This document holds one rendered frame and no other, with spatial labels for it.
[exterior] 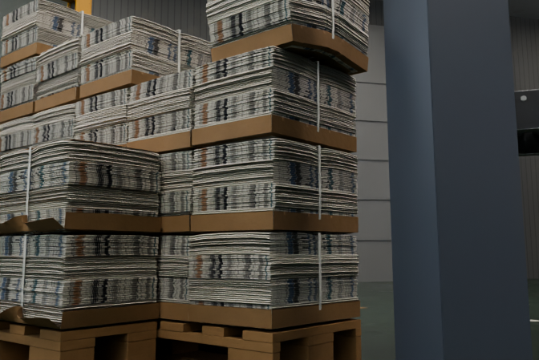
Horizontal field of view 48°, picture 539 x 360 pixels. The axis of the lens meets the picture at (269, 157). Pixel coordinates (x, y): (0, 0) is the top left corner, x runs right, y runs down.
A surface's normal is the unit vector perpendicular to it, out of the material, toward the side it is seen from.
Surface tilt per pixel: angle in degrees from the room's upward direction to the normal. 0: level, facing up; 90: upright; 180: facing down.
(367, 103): 90
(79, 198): 89
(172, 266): 90
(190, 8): 90
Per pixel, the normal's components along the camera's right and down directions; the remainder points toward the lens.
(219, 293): -0.65, -0.12
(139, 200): 0.75, -0.11
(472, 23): 0.27, -0.15
